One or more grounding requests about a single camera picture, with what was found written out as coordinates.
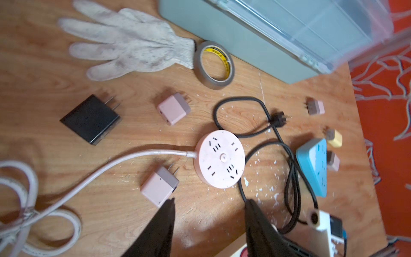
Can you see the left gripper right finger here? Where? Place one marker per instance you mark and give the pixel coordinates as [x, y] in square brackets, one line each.
[263, 240]

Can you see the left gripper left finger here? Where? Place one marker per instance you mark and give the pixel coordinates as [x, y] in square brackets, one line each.
[156, 238]

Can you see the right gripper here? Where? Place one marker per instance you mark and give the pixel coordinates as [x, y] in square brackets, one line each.
[322, 236]

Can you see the pink plug adapter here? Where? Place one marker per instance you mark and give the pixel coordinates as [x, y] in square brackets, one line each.
[333, 161]
[173, 109]
[160, 185]
[315, 107]

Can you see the yellow plug adapter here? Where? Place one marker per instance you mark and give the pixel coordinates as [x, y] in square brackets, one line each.
[334, 138]

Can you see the pink round power socket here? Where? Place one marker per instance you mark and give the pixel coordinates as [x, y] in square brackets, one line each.
[220, 160]

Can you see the black plug adapter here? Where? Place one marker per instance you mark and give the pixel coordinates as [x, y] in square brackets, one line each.
[91, 120]

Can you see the tape roll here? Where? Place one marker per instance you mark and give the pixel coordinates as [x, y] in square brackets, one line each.
[213, 65]

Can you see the grey plastic storage box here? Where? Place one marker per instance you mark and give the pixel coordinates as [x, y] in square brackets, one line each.
[289, 40]

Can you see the white work glove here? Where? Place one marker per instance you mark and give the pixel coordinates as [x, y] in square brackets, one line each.
[126, 41]

